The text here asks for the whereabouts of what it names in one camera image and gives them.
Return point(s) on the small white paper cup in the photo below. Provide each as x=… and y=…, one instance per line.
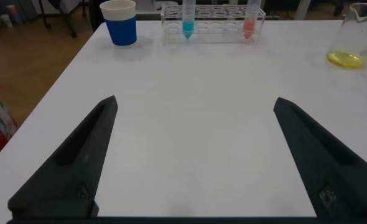
x=6, y=21

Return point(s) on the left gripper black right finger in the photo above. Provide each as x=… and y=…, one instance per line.
x=342, y=186

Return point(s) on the clear acrylic test tube rack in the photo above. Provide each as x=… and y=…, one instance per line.
x=214, y=31

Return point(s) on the blue white paper cup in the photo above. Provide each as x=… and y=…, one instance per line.
x=121, y=31

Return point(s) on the test tube red pigment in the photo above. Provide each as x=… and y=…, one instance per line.
x=249, y=26

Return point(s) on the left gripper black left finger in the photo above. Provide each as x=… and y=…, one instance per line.
x=68, y=180

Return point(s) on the clear glass beaker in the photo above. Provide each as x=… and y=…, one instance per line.
x=348, y=59

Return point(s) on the test tube blue pigment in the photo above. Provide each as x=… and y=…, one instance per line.
x=188, y=26

